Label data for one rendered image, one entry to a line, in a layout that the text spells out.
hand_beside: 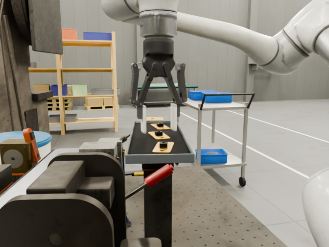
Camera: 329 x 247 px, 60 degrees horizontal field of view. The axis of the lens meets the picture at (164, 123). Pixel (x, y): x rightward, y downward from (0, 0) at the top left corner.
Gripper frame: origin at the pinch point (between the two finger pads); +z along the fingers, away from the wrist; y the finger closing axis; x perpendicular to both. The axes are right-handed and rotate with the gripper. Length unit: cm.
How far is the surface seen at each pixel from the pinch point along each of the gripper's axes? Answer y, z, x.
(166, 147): 2.0, 3.5, 12.3
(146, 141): 4.7, 4.0, 4.8
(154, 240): 10.4, 12.0, 31.9
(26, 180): 35.5, 19.9, -21.0
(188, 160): -0.3, 4.6, 19.0
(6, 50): 92, -34, -322
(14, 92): 90, 17, -330
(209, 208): -36, 50, -40
